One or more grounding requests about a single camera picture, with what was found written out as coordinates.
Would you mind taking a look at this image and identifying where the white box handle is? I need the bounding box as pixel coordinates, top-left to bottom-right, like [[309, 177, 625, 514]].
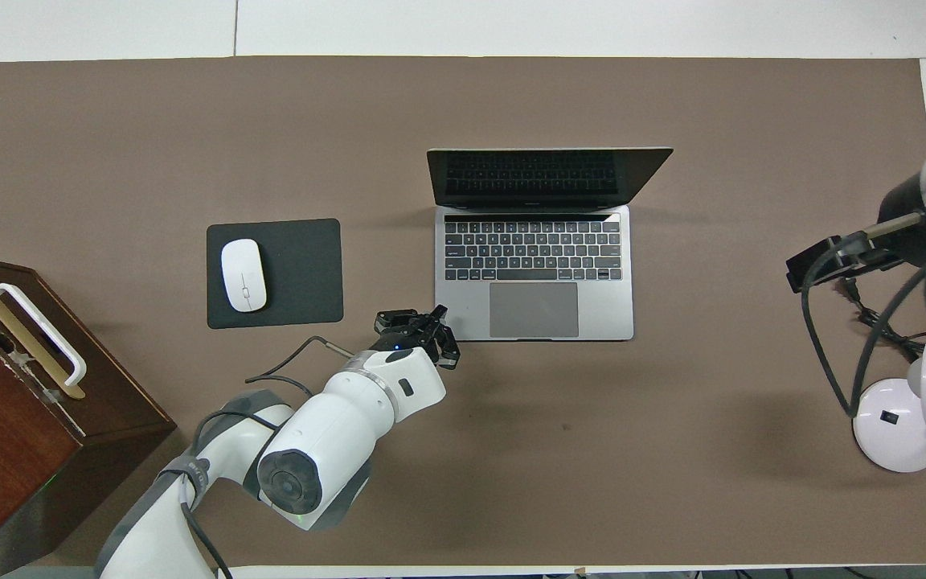
[[0, 283, 88, 388]]

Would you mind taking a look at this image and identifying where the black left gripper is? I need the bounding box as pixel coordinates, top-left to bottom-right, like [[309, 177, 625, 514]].
[[368, 303, 462, 372]]

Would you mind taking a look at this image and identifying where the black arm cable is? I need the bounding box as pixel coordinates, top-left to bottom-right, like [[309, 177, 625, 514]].
[[244, 336, 355, 395], [801, 229, 926, 419]]

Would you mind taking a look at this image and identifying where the white computer mouse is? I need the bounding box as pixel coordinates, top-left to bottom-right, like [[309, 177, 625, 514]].
[[220, 239, 268, 313]]

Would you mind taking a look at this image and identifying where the dark wooden box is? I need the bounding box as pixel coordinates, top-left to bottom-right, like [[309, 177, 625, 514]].
[[0, 251, 177, 573]]

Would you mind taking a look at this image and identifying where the black lamp power cable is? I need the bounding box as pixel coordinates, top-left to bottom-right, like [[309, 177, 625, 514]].
[[833, 277, 926, 360]]

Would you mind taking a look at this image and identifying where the silver laptop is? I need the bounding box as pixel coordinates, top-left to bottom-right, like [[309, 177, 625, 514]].
[[426, 147, 674, 343]]

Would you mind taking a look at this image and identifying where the black mouse pad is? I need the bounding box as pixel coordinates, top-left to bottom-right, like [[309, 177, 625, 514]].
[[206, 218, 345, 330]]

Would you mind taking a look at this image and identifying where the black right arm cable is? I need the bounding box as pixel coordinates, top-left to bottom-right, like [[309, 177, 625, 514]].
[[801, 229, 926, 419]]

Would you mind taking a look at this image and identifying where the white desk lamp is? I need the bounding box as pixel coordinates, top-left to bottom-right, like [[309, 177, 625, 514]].
[[851, 332, 926, 474]]

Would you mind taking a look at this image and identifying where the brown table mat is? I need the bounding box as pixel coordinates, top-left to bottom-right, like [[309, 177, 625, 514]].
[[0, 55, 926, 568]]

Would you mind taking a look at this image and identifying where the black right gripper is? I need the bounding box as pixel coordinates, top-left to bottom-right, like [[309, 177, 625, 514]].
[[785, 171, 926, 294]]

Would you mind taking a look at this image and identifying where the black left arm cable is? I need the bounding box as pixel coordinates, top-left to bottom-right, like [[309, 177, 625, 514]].
[[244, 336, 355, 395]]

